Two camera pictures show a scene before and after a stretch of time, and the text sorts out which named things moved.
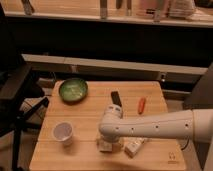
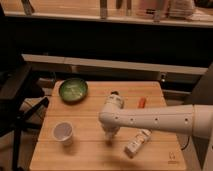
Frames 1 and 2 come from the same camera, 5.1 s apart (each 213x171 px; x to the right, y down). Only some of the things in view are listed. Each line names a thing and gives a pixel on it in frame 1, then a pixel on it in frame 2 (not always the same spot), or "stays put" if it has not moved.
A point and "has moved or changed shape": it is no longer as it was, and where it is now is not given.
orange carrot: x=141 y=105 stays put
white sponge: x=104 y=146 has moved or changed shape
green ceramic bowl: x=73 y=90 stays put
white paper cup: x=63 y=131 stays put
